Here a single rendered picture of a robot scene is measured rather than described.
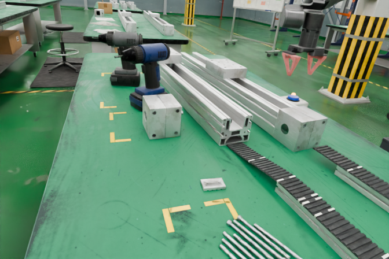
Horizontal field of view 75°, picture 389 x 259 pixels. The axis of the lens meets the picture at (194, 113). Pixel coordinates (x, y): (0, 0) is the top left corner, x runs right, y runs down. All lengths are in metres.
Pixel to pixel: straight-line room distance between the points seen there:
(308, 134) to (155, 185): 0.44
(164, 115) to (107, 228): 0.33
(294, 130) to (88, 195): 0.54
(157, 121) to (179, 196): 0.24
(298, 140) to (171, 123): 0.36
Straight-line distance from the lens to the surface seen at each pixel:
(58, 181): 0.62
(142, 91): 0.89
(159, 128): 0.71
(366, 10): 4.17
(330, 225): 0.54
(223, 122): 0.69
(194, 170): 0.62
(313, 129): 0.78
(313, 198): 0.58
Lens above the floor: 1.16
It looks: 25 degrees down
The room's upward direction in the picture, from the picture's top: 5 degrees clockwise
